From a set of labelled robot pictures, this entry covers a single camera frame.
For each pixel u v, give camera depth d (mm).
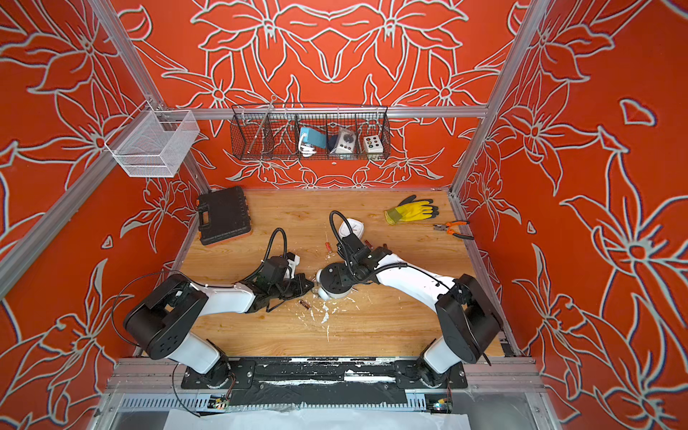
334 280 865
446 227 1047
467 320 417
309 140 854
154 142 917
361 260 652
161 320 450
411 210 1100
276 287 742
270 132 983
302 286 794
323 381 727
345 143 907
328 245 1005
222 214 1062
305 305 856
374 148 928
